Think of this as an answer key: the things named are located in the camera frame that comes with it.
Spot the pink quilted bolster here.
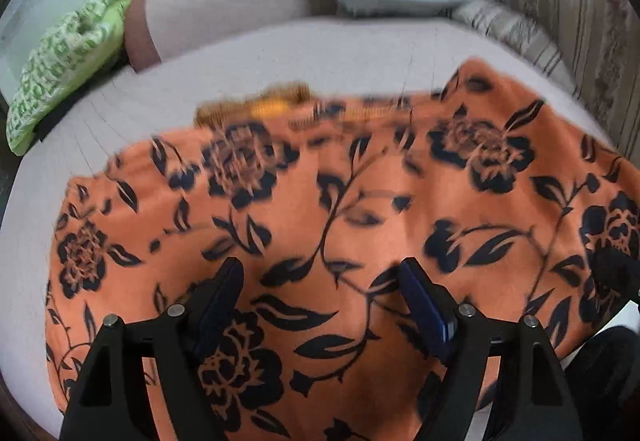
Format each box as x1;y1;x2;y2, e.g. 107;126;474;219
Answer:
124;0;332;74

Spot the orange floral shirt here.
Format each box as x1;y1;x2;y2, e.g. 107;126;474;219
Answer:
44;58;640;441

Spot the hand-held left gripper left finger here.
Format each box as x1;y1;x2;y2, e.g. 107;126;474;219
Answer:
59;257;246;441

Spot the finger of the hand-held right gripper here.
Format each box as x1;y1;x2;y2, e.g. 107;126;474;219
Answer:
592;246;640;303

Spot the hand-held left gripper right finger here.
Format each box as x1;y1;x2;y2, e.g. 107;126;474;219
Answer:
397;257;583;441

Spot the large striped floral cushion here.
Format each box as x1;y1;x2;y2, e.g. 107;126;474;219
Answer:
467;0;640;162

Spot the green patterned pillow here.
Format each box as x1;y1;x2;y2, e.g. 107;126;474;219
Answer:
6;0;144;156

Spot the small striped floral cushion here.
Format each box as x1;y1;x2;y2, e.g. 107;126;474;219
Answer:
450;0;582;94

